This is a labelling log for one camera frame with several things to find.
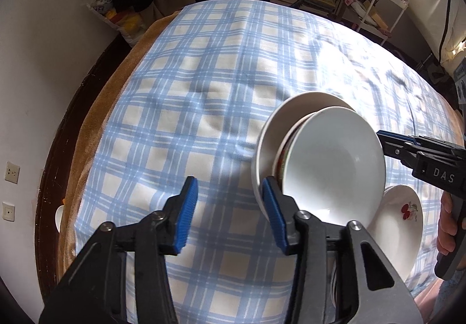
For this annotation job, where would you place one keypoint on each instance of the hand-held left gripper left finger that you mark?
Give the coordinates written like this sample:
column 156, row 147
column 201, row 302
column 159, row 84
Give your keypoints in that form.
column 185, row 214

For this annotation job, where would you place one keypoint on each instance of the white cherry print plate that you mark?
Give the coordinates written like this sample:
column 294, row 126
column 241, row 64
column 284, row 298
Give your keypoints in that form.
column 397, row 236

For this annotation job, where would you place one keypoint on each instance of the person's right hand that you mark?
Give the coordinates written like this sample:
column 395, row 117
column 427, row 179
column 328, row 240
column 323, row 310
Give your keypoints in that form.
column 447, row 225

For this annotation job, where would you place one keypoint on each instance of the white cartoon print bowl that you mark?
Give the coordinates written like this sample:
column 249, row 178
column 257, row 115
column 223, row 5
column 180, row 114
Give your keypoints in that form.
column 269, row 142

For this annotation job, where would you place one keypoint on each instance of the light blue fleece blanket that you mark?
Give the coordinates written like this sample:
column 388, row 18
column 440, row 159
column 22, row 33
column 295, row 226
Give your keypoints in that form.
column 445, row 295

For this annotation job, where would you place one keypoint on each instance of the long white hanging coat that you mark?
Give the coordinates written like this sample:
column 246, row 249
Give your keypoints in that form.
column 426, row 0

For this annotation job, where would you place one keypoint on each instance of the dark wooden bed frame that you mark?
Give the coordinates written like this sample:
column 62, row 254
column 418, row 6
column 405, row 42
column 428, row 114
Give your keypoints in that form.
column 49, row 171

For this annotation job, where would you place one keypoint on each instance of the blue plaid cloth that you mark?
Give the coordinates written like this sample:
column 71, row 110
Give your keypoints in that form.
column 182, row 91

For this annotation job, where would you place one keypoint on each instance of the person's pink clothing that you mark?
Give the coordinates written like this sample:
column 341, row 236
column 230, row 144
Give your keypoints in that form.
column 427, row 296

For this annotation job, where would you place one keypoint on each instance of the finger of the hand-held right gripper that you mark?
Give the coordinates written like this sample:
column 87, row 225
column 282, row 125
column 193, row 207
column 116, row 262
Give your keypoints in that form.
column 429, row 145
column 397, row 149

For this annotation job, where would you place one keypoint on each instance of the white wall socket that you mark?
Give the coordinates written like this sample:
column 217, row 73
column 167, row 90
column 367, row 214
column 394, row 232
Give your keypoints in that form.
column 8, row 211
column 11, row 173

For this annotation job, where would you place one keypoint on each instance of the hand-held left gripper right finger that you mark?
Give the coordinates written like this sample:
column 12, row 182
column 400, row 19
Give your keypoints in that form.
column 275, row 214

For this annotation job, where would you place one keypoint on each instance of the small red patterned bowl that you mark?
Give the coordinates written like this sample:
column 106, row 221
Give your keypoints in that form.
column 335, row 171

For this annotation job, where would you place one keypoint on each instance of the filled plastic bag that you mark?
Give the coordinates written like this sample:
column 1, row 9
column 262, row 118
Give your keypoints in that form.
column 113, row 14

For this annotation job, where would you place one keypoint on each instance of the white trolley cart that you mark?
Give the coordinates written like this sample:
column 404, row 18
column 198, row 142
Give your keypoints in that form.
column 368, row 7

